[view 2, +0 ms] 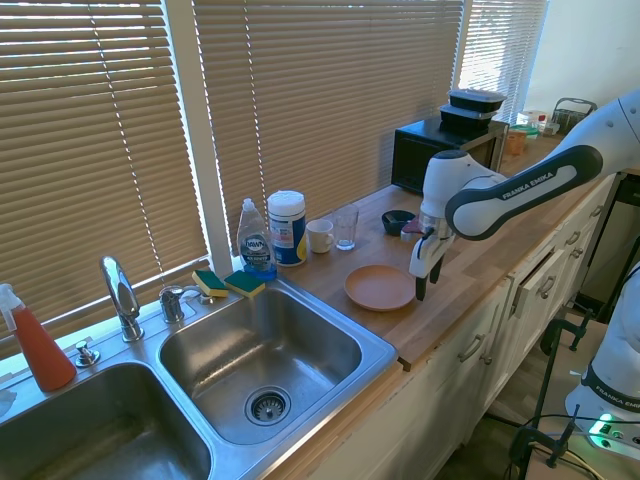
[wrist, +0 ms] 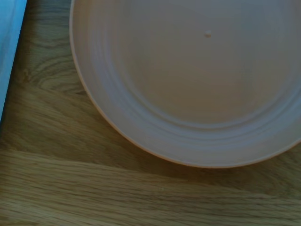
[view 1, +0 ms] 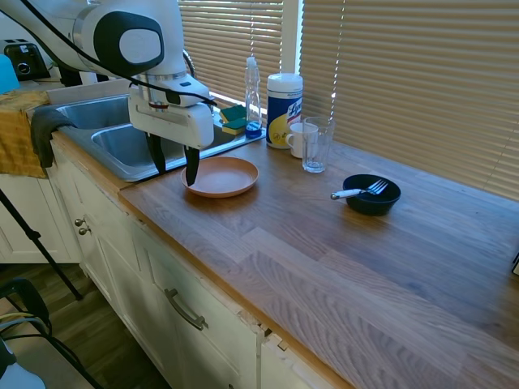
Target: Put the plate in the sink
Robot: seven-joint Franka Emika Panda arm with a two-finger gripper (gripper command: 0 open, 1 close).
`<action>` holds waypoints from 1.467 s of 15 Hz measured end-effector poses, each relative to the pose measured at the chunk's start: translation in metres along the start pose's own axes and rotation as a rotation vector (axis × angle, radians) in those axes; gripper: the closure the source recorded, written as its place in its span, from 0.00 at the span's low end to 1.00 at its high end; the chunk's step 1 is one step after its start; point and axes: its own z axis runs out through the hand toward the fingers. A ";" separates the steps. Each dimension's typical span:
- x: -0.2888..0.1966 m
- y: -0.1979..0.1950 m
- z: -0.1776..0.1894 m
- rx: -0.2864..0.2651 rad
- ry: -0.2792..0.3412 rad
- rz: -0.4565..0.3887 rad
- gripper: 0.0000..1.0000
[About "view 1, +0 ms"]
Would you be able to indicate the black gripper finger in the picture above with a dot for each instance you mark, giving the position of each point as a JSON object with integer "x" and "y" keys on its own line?
{"x": 157, "y": 156}
{"x": 192, "y": 166}

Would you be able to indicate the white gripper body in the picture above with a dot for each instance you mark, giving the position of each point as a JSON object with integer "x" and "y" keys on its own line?
{"x": 178, "y": 123}

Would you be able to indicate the pink plastic plate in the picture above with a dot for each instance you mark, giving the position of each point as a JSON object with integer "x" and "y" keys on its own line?
{"x": 227, "y": 178}

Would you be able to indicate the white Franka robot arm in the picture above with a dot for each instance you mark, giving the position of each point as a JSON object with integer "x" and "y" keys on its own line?
{"x": 121, "y": 40}

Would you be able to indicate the stainless steel sink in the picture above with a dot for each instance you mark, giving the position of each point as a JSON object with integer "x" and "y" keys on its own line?
{"x": 117, "y": 144}

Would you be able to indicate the white ceramic mug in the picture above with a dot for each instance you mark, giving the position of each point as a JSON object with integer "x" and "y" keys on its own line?
{"x": 298, "y": 142}

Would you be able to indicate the yellow green sponge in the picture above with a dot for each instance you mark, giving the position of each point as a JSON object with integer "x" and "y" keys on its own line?
{"x": 232, "y": 113}
{"x": 234, "y": 126}

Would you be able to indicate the chrome faucet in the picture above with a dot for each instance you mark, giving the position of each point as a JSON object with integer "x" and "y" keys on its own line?
{"x": 190, "y": 62}

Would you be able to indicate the clear dish soap bottle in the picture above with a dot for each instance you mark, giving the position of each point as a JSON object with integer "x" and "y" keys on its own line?
{"x": 252, "y": 101}

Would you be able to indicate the narrow beige window blind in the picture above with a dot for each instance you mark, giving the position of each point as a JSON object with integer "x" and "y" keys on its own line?
{"x": 231, "y": 44}

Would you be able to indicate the metal cabinet knob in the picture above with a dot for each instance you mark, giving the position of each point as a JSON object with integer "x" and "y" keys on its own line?
{"x": 84, "y": 231}
{"x": 79, "y": 221}

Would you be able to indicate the Lysol wipes canister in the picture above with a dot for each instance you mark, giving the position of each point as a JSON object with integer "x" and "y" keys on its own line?
{"x": 284, "y": 109}

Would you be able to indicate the white kitchen cabinet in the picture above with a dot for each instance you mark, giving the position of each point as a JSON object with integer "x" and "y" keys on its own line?
{"x": 121, "y": 259}

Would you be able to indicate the grey dish cloth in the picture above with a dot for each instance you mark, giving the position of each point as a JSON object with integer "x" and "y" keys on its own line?
{"x": 44, "y": 129}

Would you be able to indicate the clear drinking glass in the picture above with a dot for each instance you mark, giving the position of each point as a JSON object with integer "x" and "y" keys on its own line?
{"x": 318, "y": 150}

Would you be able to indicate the yellow towel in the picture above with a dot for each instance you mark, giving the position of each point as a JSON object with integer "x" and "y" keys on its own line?
{"x": 16, "y": 133}

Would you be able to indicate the black toaster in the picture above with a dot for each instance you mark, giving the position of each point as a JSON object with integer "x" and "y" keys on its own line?
{"x": 26, "y": 58}

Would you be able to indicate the blue plastic object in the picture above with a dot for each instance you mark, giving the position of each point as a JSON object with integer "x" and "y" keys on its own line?
{"x": 7, "y": 77}

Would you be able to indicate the black bowl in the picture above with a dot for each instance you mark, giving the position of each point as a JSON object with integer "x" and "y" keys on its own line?
{"x": 371, "y": 202}

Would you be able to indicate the wide beige window blind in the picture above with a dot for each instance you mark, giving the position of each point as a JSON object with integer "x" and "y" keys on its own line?
{"x": 413, "y": 81}

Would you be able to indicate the black camera tripod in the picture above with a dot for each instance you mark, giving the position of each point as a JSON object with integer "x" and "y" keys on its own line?
{"x": 36, "y": 243}

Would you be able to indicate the black metal frame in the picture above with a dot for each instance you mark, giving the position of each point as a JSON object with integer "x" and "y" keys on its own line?
{"x": 32, "y": 300}

